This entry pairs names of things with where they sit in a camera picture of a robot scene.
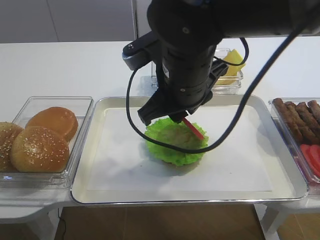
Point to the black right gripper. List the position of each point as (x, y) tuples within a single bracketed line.
[(185, 83)]

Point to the red tomato slice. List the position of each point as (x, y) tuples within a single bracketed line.
[(195, 131)]

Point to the lettuce leaf on tray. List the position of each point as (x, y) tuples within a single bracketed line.
[(177, 134)]

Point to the clear lettuce cheese container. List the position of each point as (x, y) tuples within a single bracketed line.
[(230, 83)]

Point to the white paper tray liner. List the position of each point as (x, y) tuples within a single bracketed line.
[(123, 161)]

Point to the clear plastic bun container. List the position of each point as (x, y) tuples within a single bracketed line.
[(82, 107)]

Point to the smooth brown bun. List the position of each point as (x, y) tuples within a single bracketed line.
[(58, 119)]

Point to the silver metal tray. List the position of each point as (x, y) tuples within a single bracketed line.
[(287, 182)]

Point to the clear meat tomato container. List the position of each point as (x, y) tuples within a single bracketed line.
[(312, 180)]

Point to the right sesame bun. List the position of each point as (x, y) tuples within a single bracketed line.
[(37, 149)]

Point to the sesame bun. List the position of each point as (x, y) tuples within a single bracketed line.
[(8, 132), (37, 149)]

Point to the brown meat patties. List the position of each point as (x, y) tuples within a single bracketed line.
[(302, 119)]

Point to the red tomato slices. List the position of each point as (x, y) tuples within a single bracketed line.
[(311, 154)]

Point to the left sesame bun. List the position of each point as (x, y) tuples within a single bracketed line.
[(8, 132)]

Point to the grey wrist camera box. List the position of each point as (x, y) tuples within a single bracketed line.
[(142, 51)]

